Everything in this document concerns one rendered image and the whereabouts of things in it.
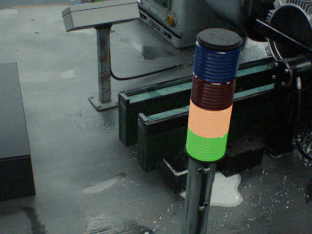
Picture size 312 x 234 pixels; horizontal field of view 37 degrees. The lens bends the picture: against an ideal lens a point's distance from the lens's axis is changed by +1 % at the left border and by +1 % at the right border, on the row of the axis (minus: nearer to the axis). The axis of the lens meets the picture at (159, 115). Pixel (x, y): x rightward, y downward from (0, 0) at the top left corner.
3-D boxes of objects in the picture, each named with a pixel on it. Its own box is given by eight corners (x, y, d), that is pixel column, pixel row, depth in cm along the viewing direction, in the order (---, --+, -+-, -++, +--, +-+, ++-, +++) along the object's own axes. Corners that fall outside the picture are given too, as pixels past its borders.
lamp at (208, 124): (213, 111, 71) (217, 86, 69) (237, 132, 67) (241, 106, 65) (180, 120, 69) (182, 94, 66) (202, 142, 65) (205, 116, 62)
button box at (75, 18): (130, 22, 118) (125, 1, 117) (141, 17, 112) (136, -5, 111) (65, 32, 111) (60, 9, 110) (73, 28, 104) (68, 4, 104)
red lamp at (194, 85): (217, 86, 69) (220, 59, 66) (241, 106, 65) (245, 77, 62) (182, 94, 66) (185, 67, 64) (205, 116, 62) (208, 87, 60)
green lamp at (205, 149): (210, 135, 74) (213, 111, 71) (232, 156, 70) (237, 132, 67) (178, 144, 71) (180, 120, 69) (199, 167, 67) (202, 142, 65)
